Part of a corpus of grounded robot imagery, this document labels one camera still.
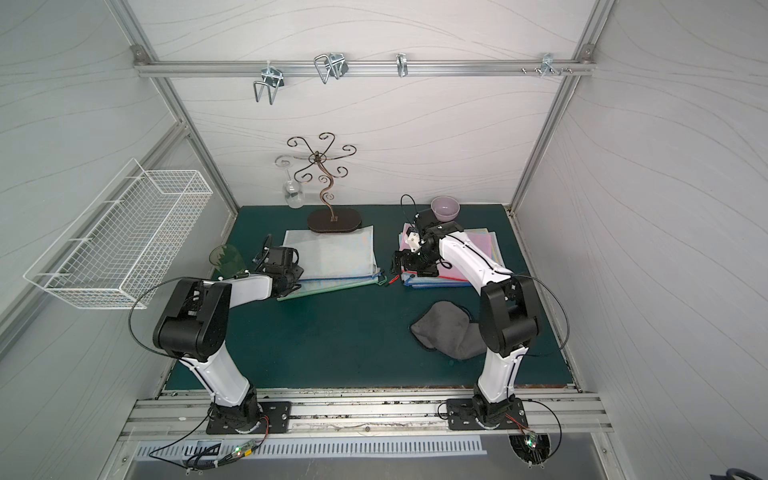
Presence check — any metal bracket right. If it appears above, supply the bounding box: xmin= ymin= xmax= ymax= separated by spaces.
xmin=520 ymin=53 xmax=573 ymax=77

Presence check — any metal hook clamp left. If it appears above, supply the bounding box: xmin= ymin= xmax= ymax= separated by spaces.
xmin=253 ymin=65 xmax=285 ymax=105

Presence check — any green drinking glass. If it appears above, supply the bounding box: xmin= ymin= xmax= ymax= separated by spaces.
xmin=208 ymin=244 xmax=247 ymax=279

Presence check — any clear blue-zip document bag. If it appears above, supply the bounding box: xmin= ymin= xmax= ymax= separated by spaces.
xmin=283 ymin=226 xmax=379 ymax=280

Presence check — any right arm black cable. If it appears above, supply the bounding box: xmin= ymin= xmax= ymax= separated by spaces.
xmin=512 ymin=274 xmax=571 ymax=355

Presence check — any pink mesh document bag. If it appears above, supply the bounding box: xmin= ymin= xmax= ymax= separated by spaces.
xmin=398 ymin=225 xmax=510 ymax=288

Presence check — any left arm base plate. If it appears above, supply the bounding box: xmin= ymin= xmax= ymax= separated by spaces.
xmin=206 ymin=401 xmax=292 ymax=435

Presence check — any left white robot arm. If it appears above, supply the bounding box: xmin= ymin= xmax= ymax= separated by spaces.
xmin=152 ymin=263 xmax=304 ymax=417

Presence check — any white wire basket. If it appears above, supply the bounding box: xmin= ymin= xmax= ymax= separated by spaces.
xmin=23 ymin=159 xmax=213 ymax=310

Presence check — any metal hook clamp middle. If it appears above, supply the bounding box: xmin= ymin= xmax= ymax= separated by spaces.
xmin=313 ymin=52 xmax=349 ymax=84

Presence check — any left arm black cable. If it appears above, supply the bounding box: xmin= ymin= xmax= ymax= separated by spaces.
xmin=127 ymin=275 xmax=193 ymax=360

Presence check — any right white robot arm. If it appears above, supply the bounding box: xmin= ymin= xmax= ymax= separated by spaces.
xmin=393 ymin=232 xmax=540 ymax=408

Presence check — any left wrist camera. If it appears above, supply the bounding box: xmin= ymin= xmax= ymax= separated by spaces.
xmin=262 ymin=246 xmax=299 ymax=269

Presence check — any metal ring clamp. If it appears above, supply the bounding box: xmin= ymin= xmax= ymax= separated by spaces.
xmin=396 ymin=53 xmax=408 ymax=78

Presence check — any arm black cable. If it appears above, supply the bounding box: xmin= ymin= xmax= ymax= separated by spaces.
xmin=127 ymin=275 xmax=193 ymax=360
xmin=512 ymin=274 xmax=571 ymax=355

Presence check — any purple bowl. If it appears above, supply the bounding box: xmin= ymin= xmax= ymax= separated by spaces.
xmin=430 ymin=196 xmax=461 ymax=222

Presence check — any grey microfibre cloth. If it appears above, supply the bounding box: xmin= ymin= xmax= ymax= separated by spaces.
xmin=409 ymin=301 xmax=486 ymax=361

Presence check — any hanging wine glass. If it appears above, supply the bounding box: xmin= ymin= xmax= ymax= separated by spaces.
xmin=275 ymin=155 xmax=304 ymax=209

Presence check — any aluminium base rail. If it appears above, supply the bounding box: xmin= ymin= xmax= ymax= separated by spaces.
xmin=119 ymin=388 xmax=613 ymax=441

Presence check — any bronze scroll stand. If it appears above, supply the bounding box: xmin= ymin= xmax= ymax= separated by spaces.
xmin=286 ymin=132 xmax=362 ymax=234

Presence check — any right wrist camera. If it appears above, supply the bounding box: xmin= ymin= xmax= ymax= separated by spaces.
xmin=402 ymin=210 xmax=464 ymax=252

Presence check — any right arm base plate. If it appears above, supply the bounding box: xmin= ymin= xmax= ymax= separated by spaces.
xmin=446 ymin=395 xmax=528 ymax=431

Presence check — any green mesh document bag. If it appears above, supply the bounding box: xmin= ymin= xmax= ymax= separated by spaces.
xmin=277 ymin=272 xmax=386 ymax=302

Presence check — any aluminium top rail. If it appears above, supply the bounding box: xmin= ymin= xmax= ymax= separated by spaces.
xmin=134 ymin=57 xmax=596 ymax=79

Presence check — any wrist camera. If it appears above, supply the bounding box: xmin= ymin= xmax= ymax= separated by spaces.
xmin=402 ymin=210 xmax=464 ymax=252
xmin=262 ymin=246 xmax=299 ymax=269

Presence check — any metal hook clamp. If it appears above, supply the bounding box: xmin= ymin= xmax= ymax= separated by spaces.
xmin=253 ymin=65 xmax=285 ymax=105
xmin=313 ymin=52 xmax=349 ymax=84

